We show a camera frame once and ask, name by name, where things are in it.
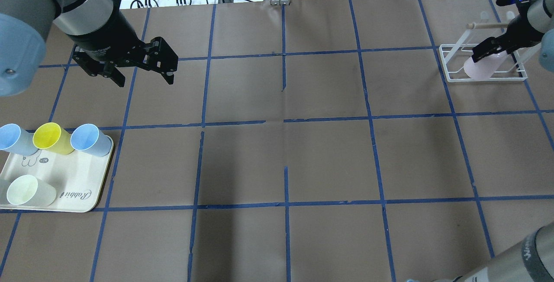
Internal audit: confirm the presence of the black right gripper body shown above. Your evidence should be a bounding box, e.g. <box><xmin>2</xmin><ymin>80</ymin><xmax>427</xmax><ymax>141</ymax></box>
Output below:
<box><xmin>472</xmin><ymin>35</ymin><xmax>520</xmax><ymax>62</ymax></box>

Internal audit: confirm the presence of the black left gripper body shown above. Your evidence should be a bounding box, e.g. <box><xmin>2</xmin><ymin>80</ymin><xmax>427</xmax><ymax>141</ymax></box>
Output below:
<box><xmin>72</xmin><ymin>36</ymin><xmax>178</xmax><ymax>77</ymax></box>

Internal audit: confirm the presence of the pink cup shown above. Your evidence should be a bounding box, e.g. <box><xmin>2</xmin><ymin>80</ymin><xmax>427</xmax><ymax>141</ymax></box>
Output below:
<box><xmin>463</xmin><ymin>53</ymin><xmax>507</xmax><ymax>81</ymax></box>

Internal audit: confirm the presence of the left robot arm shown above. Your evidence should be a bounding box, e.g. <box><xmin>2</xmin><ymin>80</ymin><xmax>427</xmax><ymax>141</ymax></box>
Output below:
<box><xmin>0</xmin><ymin>0</ymin><xmax>178</xmax><ymax>97</ymax></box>

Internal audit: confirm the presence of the blue cup near tray corner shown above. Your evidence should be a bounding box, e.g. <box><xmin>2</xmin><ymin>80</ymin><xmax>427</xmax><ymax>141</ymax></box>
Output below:
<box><xmin>71</xmin><ymin>123</ymin><xmax>112</xmax><ymax>157</ymax></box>

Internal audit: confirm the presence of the yellow cup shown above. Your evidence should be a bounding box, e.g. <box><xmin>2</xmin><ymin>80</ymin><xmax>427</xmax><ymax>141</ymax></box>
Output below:
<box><xmin>32</xmin><ymin>122</ymin><xmax>74</xmax><ymax>155</ymax></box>

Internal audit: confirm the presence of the light blue cup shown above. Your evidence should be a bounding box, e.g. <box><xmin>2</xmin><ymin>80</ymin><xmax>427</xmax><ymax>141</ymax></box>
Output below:
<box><xmin>0</xmin><ymin>123</ymin><xmax>38</xmax><ymax>156</ymax></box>

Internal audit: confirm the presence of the cream white cup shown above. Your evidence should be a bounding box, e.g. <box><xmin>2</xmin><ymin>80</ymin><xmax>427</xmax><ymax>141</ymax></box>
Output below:
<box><xmin>6</xmin><ymin>174</ymin><xmax>57</xmax><ymax>207</ymax></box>

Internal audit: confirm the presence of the cream rabbit tray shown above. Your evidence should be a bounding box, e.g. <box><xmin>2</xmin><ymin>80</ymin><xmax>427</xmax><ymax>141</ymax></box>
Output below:
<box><xmin>0</xmin><ymin>143</ymin><xmax>114</xmax><ymax>213</ymax></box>

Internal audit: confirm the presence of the white wire cup rack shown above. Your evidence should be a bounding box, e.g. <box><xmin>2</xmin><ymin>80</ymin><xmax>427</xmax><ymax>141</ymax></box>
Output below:
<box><xmin>439</xmin><ymin>11</ymin><xmax>528</xmax><ymax>83</ymax></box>

